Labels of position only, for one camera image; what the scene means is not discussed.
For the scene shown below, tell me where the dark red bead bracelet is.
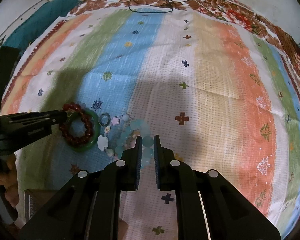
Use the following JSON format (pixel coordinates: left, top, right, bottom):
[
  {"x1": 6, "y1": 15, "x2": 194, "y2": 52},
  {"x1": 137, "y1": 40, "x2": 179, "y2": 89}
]
[{"x1": 58, "y1": 102, "x2": 94, "y2": 149}]

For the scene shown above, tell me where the green jade bangle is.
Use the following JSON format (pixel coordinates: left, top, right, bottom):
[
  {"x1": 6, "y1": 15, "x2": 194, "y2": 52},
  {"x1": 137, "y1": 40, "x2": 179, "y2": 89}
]
[{"x1": 59, "y1": 109, "x2": 100, "y2": 152}]

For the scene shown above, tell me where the white shell bead bracelet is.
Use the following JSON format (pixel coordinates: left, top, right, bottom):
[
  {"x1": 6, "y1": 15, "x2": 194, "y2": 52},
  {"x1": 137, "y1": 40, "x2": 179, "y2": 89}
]
[{"x1": 97, "y1": 114, "x2": 131, "y2": 158}]

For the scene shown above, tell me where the light blue bead bracelet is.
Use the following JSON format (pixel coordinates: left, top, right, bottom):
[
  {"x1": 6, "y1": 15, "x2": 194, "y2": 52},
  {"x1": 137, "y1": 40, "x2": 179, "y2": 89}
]
[{"x1": 114, "y1": 119, "x2": 154, "y2": 170}]

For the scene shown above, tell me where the metal jewelry tin box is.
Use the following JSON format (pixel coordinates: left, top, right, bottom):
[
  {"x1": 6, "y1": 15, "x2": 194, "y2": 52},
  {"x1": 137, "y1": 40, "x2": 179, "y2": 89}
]
[{"x1": 24, "y1": 189, "x2": 57, "y2": 222}]

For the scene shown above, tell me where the person's left hand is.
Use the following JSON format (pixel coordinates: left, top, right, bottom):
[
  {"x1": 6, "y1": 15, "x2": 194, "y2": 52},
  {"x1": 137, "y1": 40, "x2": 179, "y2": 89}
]
[{"x1": 0, "y1": 153, "x2": 19, "y2": 207}]

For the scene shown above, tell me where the teal pillow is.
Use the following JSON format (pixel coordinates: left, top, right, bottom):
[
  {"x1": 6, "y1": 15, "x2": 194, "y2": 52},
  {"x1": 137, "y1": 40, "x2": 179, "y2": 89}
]
[{"x1": 3, "y1": 0, "x2": 80, "y2": 55}]

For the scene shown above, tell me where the striped colourful woven cloth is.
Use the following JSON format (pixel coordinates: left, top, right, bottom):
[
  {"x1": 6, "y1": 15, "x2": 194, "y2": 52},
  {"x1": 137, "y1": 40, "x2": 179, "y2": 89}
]
[{"x1": 1, "y1": 7, "x2": 300, "y2": 237}]

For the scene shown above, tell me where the floral red brown bedsheet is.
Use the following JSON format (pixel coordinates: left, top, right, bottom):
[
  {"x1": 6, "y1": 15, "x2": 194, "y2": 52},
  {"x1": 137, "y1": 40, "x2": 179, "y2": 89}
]
[{"x1": 68, "y1": 0, "x2": 300, "y2": 85}]

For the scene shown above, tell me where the blue glass ring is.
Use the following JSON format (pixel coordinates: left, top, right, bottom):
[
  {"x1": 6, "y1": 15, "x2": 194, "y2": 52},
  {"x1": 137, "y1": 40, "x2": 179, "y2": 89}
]
[{"x1": 98, "y1": 112, "x2": 111, "y2": 127}]

